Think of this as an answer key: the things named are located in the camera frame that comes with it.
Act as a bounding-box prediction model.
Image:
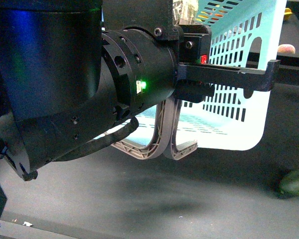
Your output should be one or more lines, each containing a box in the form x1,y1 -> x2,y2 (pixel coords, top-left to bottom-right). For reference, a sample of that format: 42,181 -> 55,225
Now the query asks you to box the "pale peach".
278,44 -> 296,54

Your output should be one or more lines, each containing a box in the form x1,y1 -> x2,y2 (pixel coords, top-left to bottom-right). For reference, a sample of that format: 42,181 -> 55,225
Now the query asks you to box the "grey basket handle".
163,97 -> 198,161
112,101 -> 167,160

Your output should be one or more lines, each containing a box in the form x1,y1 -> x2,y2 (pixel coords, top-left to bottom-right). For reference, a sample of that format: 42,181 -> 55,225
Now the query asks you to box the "yellow star fruit right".
283,8 -> 293,21

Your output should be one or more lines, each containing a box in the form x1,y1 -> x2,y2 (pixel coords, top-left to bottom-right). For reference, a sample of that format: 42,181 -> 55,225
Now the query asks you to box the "green avocado-like fruit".
279,170 -> 299,196

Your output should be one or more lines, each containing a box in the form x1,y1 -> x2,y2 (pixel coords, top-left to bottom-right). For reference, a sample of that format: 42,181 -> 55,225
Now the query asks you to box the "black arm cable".
52,117 -> 140,162

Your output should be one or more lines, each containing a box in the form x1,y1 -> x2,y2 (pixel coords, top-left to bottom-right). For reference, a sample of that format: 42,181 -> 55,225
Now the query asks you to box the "light blue plastic basket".
93,0 -> 288,151

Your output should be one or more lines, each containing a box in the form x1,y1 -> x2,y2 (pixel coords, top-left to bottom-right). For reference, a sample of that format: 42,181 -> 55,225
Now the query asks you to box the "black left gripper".
102,0 -> 280,119

